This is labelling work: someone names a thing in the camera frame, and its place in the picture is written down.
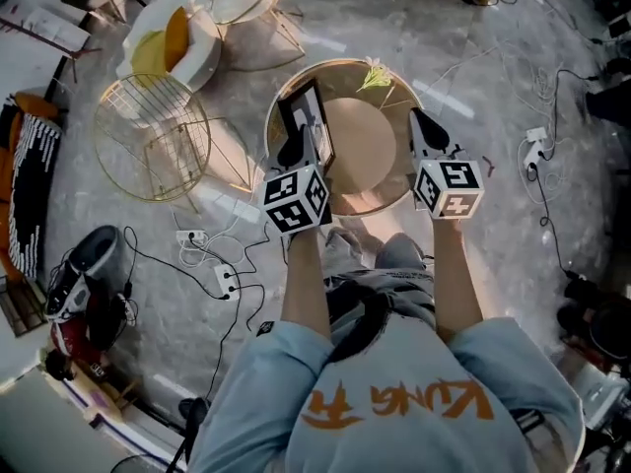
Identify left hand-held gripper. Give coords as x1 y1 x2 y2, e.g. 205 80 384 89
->
259 121 333 238

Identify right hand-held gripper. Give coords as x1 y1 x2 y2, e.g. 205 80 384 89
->
408 107 486 222

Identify black picture frame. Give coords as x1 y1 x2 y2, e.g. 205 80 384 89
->
276 78 337 166

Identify person's right forearm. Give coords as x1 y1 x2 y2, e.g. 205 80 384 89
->
431 217 485 348

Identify person's left forearm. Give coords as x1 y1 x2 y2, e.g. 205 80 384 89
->
280 225 333 353

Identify round glass table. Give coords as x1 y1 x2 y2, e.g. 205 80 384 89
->
263 57 427 218

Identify grey jeans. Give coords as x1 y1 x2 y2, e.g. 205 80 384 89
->
321 226 436 325

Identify yellow-green artificial flower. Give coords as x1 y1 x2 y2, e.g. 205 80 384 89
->
355 56 396 94

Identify white armchair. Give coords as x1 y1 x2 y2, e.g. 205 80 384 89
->
115 0 224 94

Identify grey cylindrical bin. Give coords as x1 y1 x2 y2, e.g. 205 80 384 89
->
72 224 123 286

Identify orange cushion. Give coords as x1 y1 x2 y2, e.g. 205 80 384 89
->
163 6 191 71

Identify yellow cushion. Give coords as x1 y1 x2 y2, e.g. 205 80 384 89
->
131 29 172 75

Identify light blue shirt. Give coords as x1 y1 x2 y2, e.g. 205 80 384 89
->
188 306 587 473

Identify black tripod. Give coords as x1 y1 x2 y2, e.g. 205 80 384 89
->
167 395 212 473

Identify red object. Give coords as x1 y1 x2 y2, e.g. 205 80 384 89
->
50 316 108 365

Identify black white striped rug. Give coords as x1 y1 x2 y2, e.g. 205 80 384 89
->
0 93 64 281

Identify white desk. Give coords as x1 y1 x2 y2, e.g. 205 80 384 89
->
0 1 94 96

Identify black cable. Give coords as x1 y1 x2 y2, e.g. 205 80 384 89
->
525 164 573 278
121 224 270 404

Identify white cable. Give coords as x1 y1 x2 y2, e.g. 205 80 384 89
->
500 39 566 135

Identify black camera equipment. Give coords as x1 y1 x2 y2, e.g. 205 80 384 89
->
555 267 631 365

